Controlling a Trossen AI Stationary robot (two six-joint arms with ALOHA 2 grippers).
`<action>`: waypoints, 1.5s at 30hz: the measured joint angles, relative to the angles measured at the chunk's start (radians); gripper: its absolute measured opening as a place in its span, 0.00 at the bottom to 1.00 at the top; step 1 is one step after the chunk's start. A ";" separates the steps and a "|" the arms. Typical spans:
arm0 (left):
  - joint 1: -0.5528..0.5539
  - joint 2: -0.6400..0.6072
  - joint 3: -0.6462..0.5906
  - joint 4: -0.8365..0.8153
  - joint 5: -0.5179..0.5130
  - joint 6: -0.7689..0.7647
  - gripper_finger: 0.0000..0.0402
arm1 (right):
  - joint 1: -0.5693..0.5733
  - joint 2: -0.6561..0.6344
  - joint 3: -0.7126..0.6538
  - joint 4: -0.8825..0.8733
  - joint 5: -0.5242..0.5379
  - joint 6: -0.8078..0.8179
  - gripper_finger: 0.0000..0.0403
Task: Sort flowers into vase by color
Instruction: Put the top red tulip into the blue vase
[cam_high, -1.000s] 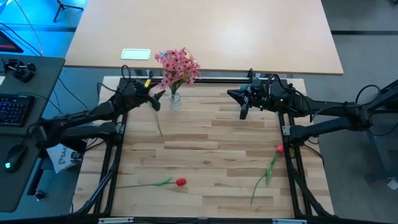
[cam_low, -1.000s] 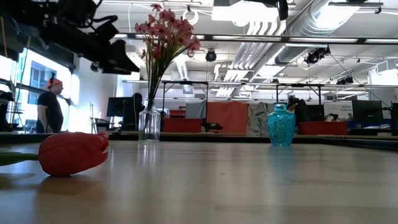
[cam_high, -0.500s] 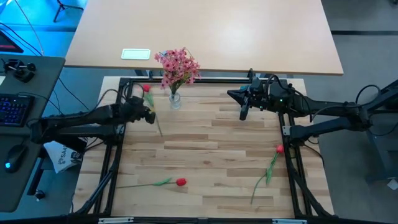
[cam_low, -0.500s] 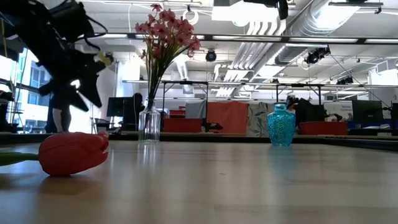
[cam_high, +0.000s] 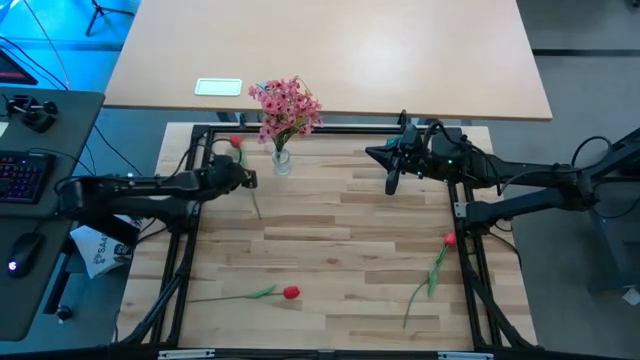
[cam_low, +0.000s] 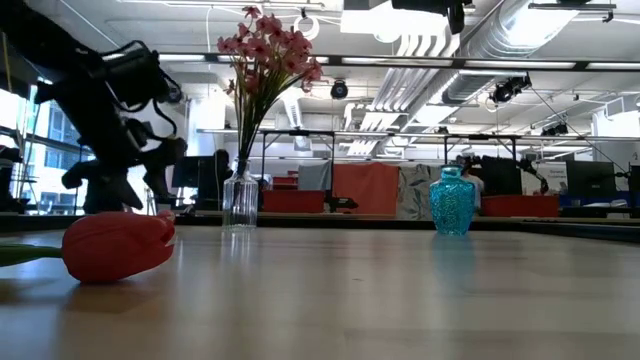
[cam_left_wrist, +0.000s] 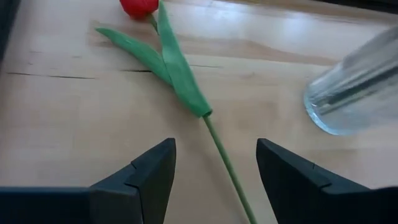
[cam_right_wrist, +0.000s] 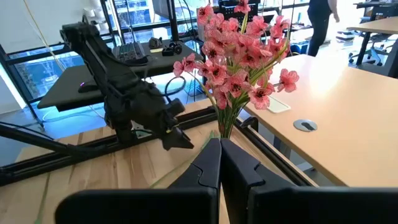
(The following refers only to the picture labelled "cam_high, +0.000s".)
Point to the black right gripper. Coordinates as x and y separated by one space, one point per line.
412 162

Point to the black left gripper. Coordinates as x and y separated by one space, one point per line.
225 181

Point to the red tulip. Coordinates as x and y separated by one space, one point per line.
235 141
291 292
451 240

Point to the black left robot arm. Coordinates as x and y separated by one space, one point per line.
125 185

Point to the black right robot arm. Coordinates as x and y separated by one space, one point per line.
525 170

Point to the clear glass vase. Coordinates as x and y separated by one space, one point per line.
281 164

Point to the large beige table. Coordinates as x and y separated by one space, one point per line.
400 50

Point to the white printed bag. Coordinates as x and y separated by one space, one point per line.
100 250

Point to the grey desk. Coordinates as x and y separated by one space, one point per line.
75 140

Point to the black desk leg bar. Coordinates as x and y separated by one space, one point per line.
56 285

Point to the black keyboard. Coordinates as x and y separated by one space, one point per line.
25 177

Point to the black tripod stand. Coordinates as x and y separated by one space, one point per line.
97 12

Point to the black computer mouse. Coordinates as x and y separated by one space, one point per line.
25 252

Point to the black metal stand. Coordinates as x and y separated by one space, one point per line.
627 155

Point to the black monitor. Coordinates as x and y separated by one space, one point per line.
12 72

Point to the white paper scrap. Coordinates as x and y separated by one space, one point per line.
632 296

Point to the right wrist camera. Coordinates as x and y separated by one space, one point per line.
412 139

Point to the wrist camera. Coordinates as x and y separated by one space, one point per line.
412 139
223 164

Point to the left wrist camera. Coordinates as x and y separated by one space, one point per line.
223 164

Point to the black metal frame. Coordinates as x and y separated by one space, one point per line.
340 130

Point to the silver metal bracket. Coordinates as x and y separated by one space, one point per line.
465 356
186 354

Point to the black clamp mount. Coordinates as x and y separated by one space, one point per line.
35 115

